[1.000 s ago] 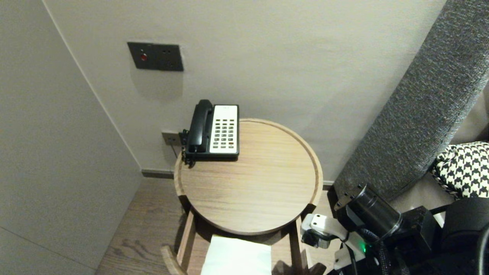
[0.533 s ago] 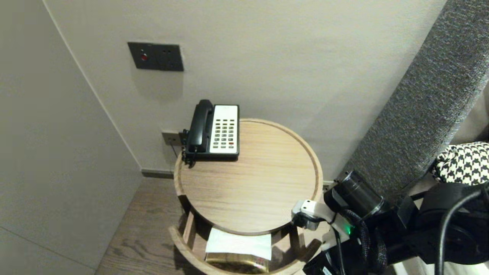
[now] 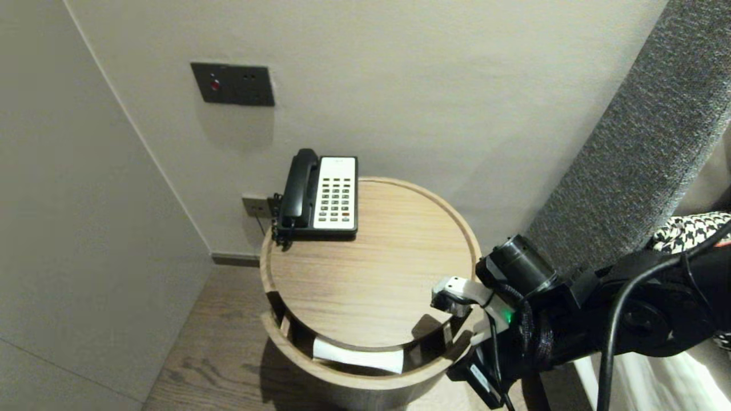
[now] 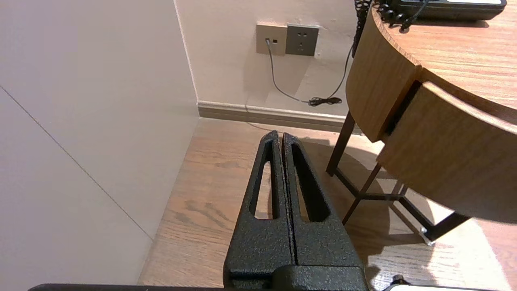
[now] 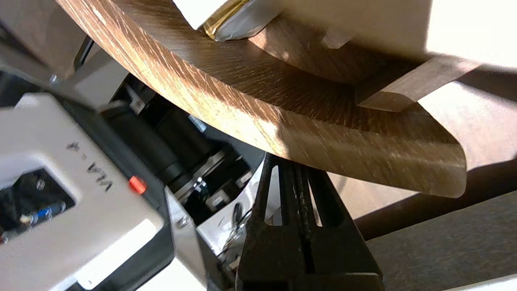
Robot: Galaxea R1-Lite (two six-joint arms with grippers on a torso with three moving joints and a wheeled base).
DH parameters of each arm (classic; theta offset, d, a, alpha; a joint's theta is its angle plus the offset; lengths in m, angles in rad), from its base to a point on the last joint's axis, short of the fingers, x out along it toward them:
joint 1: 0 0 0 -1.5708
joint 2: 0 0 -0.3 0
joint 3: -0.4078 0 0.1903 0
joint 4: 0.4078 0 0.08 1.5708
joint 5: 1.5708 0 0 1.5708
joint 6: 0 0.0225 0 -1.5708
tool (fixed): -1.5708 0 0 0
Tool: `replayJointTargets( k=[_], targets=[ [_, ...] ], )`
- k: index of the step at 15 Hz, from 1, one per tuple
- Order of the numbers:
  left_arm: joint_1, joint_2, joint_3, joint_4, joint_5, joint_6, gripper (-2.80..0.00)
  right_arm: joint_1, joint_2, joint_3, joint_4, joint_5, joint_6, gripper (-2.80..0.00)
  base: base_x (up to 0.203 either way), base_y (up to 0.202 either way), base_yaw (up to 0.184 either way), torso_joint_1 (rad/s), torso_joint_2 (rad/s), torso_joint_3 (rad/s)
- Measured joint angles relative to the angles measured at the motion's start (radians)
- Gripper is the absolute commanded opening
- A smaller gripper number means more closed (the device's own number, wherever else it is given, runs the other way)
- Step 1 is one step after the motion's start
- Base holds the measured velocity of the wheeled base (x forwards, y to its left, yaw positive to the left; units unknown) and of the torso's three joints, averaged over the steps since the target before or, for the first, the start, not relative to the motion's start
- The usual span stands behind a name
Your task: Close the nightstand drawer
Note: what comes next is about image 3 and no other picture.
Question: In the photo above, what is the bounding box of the black and white telephone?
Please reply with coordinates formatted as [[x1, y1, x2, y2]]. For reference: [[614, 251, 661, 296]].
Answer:
[[274, 155, 359, 239]]

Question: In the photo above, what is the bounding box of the gold tissue pack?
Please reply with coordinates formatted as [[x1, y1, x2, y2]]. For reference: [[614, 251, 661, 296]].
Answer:
[[312, 337, 405, 375]]

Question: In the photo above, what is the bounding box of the round wooden side table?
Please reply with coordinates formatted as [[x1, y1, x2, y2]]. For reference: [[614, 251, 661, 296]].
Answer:
[[259, 176, 484, 411]]

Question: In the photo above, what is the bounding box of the dark wall switch panel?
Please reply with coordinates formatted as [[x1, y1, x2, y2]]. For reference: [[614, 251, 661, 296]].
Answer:
[[191, 62, 276, 107]]

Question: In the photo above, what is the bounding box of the black telephone handset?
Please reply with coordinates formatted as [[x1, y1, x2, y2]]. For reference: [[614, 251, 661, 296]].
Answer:
[[281, 148, 319, 229]]

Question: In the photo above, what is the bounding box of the brown wall baseboard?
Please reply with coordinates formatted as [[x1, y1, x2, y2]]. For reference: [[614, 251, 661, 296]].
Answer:
[[211, 253, 265, 268]]

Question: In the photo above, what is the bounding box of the grey fabric headboard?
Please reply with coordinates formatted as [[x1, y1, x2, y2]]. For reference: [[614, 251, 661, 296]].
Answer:
[[525, 0, 731, 275]]

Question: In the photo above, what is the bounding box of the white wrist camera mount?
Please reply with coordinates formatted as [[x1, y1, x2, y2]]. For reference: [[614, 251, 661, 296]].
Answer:
[[431, 276, 513, 344]]

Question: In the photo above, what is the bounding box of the black coiled telephone cord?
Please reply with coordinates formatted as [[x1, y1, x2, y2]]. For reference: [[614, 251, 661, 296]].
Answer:
[[268, 194, 295, 252]]

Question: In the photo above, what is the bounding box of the metal wall socket plate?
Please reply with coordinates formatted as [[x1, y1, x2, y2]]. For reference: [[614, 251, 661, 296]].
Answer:
[[242, 196, 272, 218]]

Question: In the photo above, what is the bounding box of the white bed sheet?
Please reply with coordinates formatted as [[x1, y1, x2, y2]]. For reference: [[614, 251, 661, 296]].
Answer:
[[574, 342, 731, 411]]

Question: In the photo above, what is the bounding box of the black-white houndstooth pillow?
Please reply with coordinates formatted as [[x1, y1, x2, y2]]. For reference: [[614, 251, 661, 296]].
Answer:
[[650, 211, 731, 255]]

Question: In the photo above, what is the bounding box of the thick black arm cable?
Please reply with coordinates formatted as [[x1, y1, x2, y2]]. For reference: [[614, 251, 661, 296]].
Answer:
[[596, 220, 731, 411]]

